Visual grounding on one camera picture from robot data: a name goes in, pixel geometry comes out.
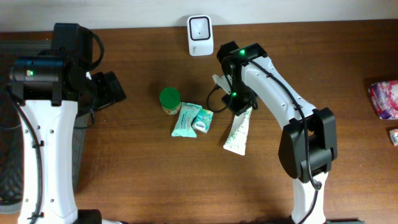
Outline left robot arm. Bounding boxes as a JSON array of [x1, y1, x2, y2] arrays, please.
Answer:
[[7, 23, 126, 223]]

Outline green bottle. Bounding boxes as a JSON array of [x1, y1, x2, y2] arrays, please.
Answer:
[[159, 87, 181, 115]]

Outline small teal gum pack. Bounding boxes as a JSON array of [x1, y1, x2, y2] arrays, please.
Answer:
[[192, 109, 214, 133]]

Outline white tube with cork cap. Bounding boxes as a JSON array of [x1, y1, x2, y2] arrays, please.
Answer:
[[223, 108, 252, 156]]

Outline orange snack packet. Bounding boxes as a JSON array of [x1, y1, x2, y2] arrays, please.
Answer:
[[389, 128, 398, 146]]

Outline red purple tissue pack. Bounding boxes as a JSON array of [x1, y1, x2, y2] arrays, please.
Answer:
[[368, 80, 397, 119]]

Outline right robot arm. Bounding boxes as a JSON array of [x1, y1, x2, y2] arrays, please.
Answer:
[[213, 41, 338, 223]]

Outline left black cable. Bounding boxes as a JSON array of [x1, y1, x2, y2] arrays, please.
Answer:
[[6, 30, 106, 224]]

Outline white barcode scanner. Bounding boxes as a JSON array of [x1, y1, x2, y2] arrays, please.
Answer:
[[187, 15, 214, 57]]

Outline teal wipes packet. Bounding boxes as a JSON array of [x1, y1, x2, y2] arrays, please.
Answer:
[[171, 102, 202, 138]]

